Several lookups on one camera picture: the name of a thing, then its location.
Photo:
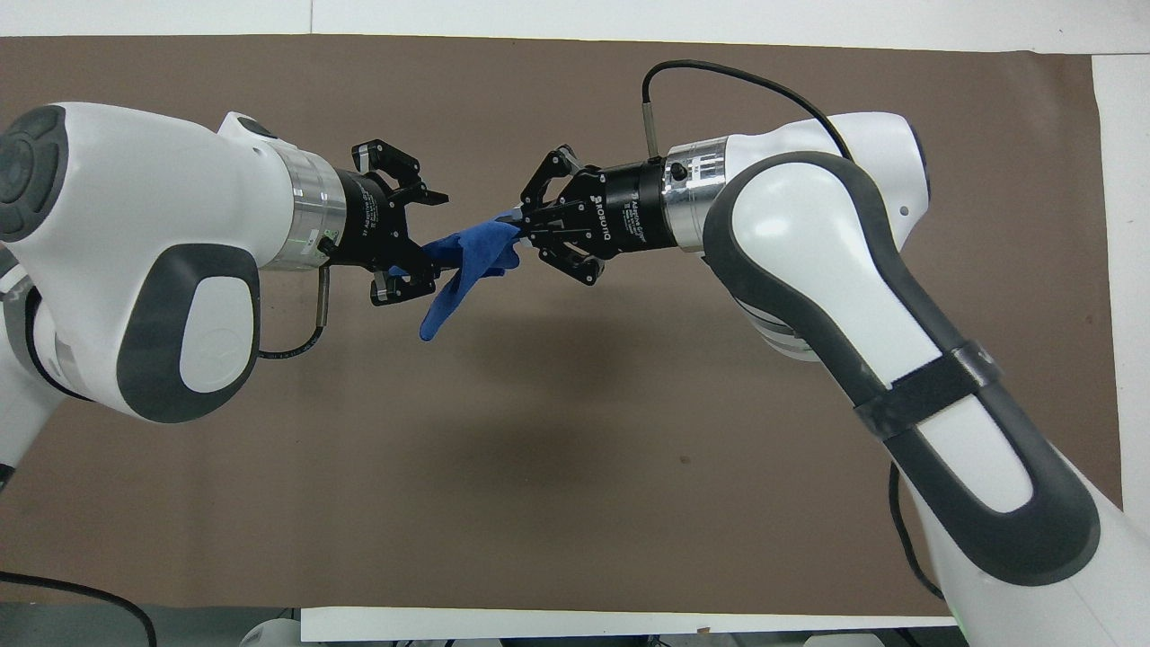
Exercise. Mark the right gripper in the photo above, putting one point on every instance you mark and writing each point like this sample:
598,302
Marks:
629,211

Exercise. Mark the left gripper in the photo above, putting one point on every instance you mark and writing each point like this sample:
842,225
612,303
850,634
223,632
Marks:
373,225

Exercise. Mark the blue towel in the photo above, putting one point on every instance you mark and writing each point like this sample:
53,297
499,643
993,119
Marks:
467,256

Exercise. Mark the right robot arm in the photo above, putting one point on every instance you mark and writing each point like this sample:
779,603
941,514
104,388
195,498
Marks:
835,252

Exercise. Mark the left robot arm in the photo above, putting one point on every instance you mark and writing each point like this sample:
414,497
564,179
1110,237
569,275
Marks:
135,207

